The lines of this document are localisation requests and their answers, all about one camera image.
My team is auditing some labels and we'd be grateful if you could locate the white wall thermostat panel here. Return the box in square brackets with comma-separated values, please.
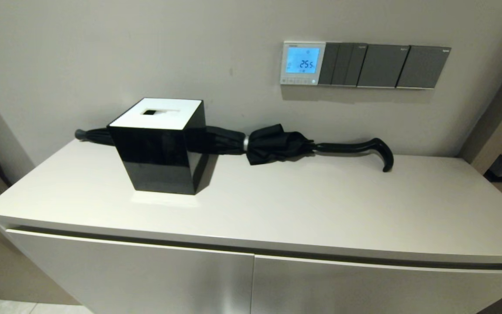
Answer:
[280, 41, 327, 85]

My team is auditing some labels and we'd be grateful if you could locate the black folded umbrella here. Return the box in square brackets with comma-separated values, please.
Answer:
[74, 123, 395, 173]

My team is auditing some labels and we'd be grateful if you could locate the white cabinet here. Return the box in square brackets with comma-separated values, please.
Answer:
[0, 139, 502, 314]

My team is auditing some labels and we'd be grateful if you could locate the black tissue box white lid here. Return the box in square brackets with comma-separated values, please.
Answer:
[106, 97, 210, 195]

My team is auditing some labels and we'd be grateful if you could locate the white cabinet door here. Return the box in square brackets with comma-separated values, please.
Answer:
[5, 229, 255, 314]
[251, 255, 502, 314]

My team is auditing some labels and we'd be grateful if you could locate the grey triple wall switch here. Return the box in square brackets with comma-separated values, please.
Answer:
[319, 42, 369, 87]

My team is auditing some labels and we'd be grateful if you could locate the brown wooden door frame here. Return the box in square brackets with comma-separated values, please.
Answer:
[458, 44, 502, 175]

